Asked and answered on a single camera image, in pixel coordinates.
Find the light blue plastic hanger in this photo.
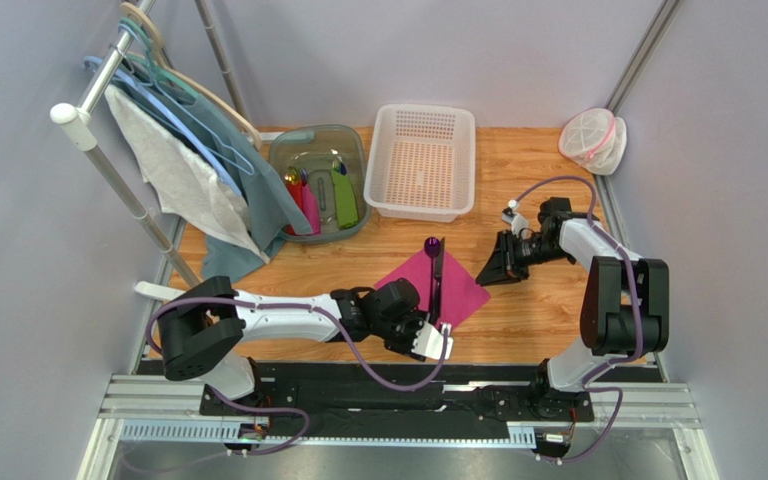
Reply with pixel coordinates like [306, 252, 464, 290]
[111, 67, 255, 197]

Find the white clothes rack foot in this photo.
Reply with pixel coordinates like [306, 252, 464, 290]
[134, 281, 185, 302]

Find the beige wooden hanger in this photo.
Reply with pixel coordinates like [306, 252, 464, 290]
[119, 1, 263, 152]

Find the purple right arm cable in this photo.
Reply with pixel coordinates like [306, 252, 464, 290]
[514, 175, 645, 465]

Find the blue-grey cloth garment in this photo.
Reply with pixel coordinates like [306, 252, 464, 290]
[109, 81, 312, 281]

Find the magenta paper napkin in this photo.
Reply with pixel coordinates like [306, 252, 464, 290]
[374, 251, 490, 329]

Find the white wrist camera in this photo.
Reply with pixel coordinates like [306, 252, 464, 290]
[411, 323, 454, 361]
[501, 199, 529, 237]

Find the white terry towel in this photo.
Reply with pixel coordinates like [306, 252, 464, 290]
[105, 86, 270, 263]

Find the white mesh laundry bag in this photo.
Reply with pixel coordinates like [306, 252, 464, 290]
[557, 108, 628, 176]

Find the purple metal spoon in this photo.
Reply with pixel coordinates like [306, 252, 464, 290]
[424, 237, 438, 323]

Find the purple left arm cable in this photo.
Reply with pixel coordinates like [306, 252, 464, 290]
[144, 296, 455, 457]

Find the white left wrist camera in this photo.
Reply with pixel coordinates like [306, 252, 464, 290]
[411, 323, 454, 361]

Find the grey-green plastic tub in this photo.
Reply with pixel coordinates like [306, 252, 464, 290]
[269, 124, 371, 244]

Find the black table knife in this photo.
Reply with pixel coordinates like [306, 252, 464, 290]
[431, 238, 445, 323]

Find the green utensil sleeve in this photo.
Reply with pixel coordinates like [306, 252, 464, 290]
[330, 169, 359, 229]

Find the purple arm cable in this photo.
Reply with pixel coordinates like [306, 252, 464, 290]
[144, 296, 455, 457]
[514, 175, 645, 465]

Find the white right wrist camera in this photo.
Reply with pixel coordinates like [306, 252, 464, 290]
[501, 199, 529, 237]

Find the white perforated plastic basket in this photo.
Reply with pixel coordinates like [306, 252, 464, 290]
[363, 104, 476, 223]

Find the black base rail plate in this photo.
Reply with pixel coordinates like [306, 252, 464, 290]
[197, 357, 598, 442]

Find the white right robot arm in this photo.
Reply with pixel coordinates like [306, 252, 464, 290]
[475, 197, 669, 420]

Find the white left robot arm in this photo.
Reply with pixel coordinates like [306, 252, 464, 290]
[136, 276, 454, 399]

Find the silver clothes rack pole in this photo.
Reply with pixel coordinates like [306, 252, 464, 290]
[49, 0, 202, 289]

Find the red utensil sleeve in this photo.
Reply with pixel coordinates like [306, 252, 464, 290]
[284, 176, 305, 218]

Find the teal plastic hanger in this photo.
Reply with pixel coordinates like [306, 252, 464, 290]
[117, 16, 255, 178]

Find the pink utensil sleeve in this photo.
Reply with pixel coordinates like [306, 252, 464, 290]
[301, 183, 321, 235]

